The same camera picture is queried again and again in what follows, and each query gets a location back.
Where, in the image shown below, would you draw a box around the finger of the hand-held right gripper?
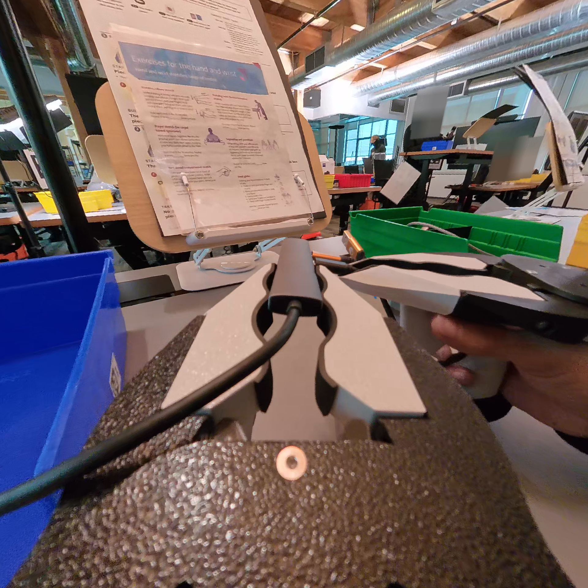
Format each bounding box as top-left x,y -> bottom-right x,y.
339,266 -> 547,318
337,252 -> 490,277

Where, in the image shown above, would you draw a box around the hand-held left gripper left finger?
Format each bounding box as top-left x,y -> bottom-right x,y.
160,265 -> 277,440

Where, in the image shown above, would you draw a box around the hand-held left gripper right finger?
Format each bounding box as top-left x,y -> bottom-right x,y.
315,266 -> 428,438

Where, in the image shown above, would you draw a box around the grey braided cable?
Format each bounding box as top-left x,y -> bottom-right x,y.
406,220 -> 494,255

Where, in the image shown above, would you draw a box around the green plastic bin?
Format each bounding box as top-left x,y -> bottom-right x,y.
349,207 -> 563,267

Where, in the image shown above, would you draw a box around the black usb hub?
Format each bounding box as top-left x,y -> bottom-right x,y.
0,238 -> 323,517

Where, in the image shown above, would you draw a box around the blue plastic bin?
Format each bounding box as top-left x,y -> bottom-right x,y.
0,250 -> 127,543

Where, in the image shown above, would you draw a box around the person's right hand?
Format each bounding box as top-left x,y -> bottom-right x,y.
431,316 -> 588,438

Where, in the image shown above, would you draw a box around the yellow plastic bin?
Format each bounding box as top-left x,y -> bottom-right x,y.
566,225 -> 588,268

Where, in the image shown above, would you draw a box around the grey square board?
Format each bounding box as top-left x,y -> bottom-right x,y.
380,162 -> 421,205

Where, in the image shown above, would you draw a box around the standing desk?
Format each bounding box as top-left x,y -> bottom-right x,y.
399,148 -> 494,212

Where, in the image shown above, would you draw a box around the curved document stand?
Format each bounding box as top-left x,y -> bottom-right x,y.
505,64 -> 588,221

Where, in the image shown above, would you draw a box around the tilted wooden board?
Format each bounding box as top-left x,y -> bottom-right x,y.
462,105 -> 520,138

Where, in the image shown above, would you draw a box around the small yellow bin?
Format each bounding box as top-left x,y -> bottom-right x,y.
78,189 -> 115,214

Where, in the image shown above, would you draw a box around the wooden document stand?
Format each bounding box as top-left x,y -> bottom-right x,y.
94,0 -> 332,292

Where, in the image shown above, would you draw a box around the laminated instruction sheets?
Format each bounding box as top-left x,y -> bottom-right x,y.
78,0 -> 327,237

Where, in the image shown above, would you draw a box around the plain wooden board stand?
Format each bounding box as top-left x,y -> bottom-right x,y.
85,134 -> 115,185

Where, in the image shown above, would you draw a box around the black tripod pole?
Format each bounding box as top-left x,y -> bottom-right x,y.
0,0 -> 99,253

